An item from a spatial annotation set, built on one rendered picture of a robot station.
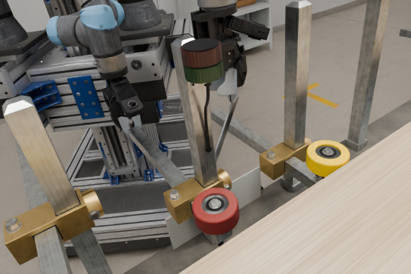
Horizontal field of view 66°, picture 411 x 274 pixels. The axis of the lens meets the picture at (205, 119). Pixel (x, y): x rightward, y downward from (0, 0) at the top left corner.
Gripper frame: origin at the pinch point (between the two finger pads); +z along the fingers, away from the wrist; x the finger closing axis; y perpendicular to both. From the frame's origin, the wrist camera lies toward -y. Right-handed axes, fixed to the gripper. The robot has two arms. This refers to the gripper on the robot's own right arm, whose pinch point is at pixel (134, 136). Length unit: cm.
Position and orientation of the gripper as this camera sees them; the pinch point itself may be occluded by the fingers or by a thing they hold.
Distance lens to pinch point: 92.3
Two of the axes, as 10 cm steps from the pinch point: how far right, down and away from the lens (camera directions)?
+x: -8.4, 3.7, -4.1
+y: -5.4, -3.9, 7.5
